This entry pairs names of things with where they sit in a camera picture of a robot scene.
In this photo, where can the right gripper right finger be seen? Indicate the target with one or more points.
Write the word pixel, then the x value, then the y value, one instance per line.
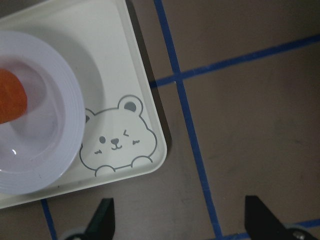
pixel 261 224

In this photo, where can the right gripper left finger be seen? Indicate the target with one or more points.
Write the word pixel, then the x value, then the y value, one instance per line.
pixel 103 223

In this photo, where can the white round plate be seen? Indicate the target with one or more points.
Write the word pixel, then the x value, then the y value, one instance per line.
pixel 38 147

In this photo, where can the orange fruit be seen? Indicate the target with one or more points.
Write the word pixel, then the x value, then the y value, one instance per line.
pixel 13 98

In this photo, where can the cream bear tray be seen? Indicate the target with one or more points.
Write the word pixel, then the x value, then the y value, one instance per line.
pixel 122 136

